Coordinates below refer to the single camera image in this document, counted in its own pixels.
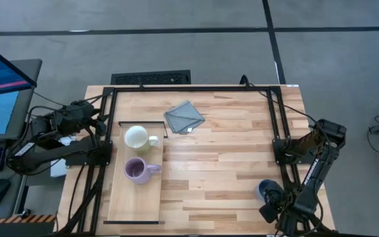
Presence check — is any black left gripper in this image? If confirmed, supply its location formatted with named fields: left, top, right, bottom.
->
left=72, top=100, right=111, bottom=127

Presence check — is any blue-grey mug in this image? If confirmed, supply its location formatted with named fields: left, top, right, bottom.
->
left=254, top=179, right=284, bottom=202

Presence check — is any pale green mug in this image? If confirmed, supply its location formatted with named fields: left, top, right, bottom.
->
left=124, top=124, right=160, bottom=156

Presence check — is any purple mug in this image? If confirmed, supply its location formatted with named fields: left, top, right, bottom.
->
left=123, top=157, right=163, bottom=186

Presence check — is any black floor vent grille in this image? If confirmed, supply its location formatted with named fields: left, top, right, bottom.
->
left=111, top=70, right=191, bottom=86

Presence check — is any white box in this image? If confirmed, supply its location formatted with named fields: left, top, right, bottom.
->
left=49, top=136, right=75, bottom=178

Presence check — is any grey folded cloth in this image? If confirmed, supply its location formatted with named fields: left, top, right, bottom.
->
left=163, top=100, right=206, bottom=135

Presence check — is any light wooden tray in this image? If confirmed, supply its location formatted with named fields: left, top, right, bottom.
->
left=103, top=120, right=170, bottom=226

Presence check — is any grey desk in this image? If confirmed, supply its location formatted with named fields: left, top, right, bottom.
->
left=0, top=138, right=34, bottom=221

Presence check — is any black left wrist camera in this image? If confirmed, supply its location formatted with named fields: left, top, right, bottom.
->
left=93, top=120, right=108, bottom=137

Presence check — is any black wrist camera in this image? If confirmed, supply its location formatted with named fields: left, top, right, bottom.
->
left=93, top=120, right=108, bottom=137
left=258, top=203, right=278, bottom=224

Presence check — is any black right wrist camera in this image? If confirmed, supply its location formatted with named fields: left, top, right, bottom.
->
left=258, top=203, right=278, bottom=224

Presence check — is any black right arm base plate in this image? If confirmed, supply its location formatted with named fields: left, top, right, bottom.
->
left=272, top=138, right=311, bottom=165

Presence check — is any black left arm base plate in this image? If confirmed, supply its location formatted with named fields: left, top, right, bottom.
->
left=64, top=140, right=113, bottom=167

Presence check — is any black aluminium table frame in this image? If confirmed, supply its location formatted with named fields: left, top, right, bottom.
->
left=54, top=84, right=338, bottom=237

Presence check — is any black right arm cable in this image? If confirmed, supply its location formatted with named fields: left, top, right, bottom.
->
left=240, top=74, right=318, bottom=124

